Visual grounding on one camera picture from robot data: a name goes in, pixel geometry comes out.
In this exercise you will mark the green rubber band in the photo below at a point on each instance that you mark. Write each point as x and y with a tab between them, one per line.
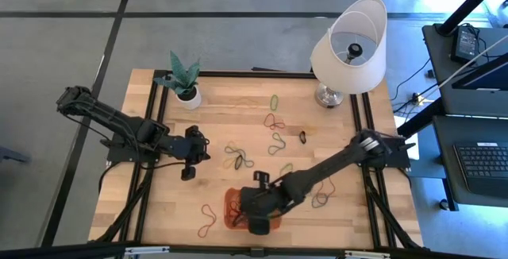
271	103
282	167

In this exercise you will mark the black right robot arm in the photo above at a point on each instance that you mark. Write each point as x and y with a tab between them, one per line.
329	167

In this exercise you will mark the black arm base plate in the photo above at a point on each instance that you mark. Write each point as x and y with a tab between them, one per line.
399	151
119	155

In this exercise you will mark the dark monitor screen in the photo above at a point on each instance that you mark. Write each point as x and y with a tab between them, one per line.
488	76

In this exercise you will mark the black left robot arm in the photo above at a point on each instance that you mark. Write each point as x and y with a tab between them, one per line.
127	128

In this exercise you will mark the black beam with silver brackets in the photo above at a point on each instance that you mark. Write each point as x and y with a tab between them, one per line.
59	251

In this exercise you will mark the black desk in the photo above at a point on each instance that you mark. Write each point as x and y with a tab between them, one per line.
438	68

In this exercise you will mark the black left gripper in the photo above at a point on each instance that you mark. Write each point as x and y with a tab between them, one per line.
182	148

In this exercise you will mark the black desk caster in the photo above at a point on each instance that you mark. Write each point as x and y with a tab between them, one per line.
443	204

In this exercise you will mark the red rubber band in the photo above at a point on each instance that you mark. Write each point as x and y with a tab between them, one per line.
214	217
274	123
333	189
234	208

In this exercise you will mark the orange plastic bin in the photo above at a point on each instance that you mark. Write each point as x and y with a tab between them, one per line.
229	195

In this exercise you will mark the wide black rubber band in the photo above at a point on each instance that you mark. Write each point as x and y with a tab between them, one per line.
235	163
300	137

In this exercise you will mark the white power strip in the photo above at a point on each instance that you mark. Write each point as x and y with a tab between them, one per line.
416	99

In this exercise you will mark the black slanted pole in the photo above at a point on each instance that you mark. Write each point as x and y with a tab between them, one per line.
468	6

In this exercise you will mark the blue rubber band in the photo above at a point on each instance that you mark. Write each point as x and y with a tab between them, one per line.
247	163
313	201
284	143

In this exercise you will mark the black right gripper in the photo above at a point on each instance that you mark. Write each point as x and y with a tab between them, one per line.
275	199

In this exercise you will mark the black keyboard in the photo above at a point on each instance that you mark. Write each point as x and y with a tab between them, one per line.
484	167

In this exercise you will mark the small black plug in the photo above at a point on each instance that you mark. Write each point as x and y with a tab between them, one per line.
431	74

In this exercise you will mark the thin yellow rubber band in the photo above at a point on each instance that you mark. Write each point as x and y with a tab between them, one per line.
246	100

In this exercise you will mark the green plant in white pot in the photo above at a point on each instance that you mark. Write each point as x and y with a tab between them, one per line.
180	76

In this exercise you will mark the grey floor object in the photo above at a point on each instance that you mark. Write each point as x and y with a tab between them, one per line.
12	155

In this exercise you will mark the black desk foot bar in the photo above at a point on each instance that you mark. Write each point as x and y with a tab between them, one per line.
420	120

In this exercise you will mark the white shade chrome base lamp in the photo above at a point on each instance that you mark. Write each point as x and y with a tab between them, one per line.
357	76

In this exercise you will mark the black power adapter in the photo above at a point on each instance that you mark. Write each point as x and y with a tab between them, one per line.
464	44

